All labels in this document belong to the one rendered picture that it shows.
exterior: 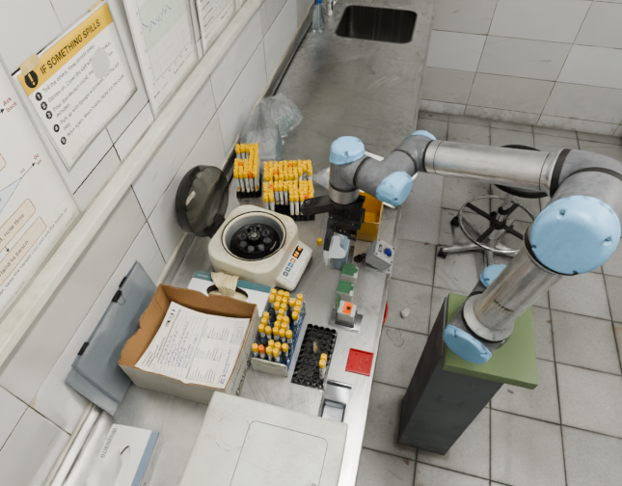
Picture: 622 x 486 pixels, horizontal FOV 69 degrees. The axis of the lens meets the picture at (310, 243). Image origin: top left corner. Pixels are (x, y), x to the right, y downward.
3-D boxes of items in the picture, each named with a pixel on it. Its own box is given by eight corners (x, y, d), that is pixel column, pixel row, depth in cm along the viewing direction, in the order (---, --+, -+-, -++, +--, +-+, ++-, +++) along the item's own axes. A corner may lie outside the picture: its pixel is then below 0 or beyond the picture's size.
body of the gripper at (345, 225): (355, 244, 116) (359, 210, 107) (323, 234, 118) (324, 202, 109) (364, 224, 121) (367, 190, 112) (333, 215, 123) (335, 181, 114)
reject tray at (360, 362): (369, 376, 122) (369, 375, 121) (344, 370, 123) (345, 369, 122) (373, 354, 126) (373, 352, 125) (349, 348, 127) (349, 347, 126)
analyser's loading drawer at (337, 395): (335, 474, 105) (336, 469, 101) (307, 467, 106) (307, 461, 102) (351, 390, 117) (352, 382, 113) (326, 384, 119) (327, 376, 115)
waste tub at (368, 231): (376, 243, 151) (380, 224, 143) (337, 237, 153) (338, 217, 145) (381, 214, 159) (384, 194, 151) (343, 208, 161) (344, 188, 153)
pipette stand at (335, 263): (350, 272, 144) (352, 253, 136) (328, 268, 144) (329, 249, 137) (354, 248, 150) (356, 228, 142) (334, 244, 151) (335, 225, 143)
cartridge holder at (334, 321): (359, 333, 130) (360, 327, 127) (328, 325, 132) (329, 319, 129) (363, 316, 133) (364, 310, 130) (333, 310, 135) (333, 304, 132)
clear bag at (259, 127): (284, 174, 173) (282, 134, 158) (238, 176, 172) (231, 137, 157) (282, 132, 189) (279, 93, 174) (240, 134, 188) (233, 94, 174)
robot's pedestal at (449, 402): (446, 409, 202) (513, 309, 135) (445, 455, 190) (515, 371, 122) (402, 398, 206) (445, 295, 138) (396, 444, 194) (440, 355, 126)
